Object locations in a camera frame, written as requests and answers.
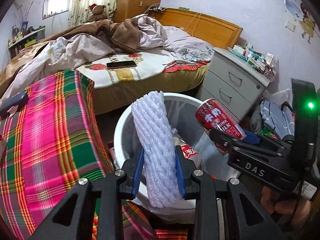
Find small window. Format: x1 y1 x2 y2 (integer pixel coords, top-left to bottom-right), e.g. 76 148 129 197
42 0 69 19

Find black smartphone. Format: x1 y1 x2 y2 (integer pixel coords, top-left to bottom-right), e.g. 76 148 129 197
106 61 137 69

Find grey drawer cabinet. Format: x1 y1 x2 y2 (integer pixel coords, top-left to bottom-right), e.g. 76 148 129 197
196 47 271 122

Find clear bottle red cap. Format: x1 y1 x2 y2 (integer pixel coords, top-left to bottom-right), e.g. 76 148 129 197
171 128 207 171

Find wooden bed headboard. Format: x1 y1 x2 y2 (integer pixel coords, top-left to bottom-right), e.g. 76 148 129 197
149 8 243 49

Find white round trash bin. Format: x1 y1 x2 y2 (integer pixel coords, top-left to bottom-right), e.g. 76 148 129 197
113 93 240 224

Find brown blanket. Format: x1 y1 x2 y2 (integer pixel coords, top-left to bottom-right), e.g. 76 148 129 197
1 18 142 101

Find wall shelf with items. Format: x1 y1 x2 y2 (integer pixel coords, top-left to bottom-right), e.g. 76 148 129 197
8 25 46 59

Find brown teddy bear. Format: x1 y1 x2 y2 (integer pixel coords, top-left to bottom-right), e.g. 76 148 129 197
87 4 108 22

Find light pink duvet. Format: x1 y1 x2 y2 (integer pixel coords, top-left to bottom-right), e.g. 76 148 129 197
1 15 214 100

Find branches in blue vase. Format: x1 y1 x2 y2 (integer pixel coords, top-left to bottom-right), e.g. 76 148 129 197
14 1 34 30

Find plaid pink green tablecloth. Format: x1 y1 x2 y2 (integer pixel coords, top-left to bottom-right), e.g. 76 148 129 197
0 69 188 240

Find red milk drink can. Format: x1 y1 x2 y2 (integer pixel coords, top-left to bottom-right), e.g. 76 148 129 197
195 99 245 155

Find floral bed sheet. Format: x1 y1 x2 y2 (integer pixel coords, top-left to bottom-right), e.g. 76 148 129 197
76 48 211 90

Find person right hand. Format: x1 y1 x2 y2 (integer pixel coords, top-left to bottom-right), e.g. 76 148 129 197
260 186 312 227

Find dark blue glasses case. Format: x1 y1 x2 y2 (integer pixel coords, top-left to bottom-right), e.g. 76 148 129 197
0 90 28 117

